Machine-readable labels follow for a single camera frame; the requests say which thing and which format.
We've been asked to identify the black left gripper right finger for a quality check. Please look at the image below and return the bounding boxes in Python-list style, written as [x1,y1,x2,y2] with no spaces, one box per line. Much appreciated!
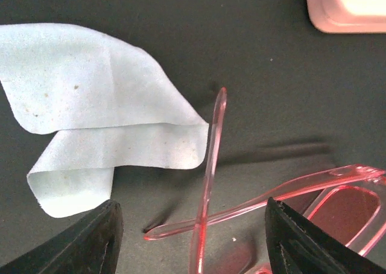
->
[265,197,385,274]

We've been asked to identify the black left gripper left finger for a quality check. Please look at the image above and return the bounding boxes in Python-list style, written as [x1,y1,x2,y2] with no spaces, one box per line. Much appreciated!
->
[1,200,124,273]

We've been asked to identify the red frame sunglasses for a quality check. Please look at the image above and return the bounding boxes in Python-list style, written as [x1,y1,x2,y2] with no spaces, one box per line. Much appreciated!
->
[144,89,385,273]

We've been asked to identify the pink glasses case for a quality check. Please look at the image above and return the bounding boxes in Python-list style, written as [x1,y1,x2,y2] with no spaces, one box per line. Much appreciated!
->
[306,0,385,34]

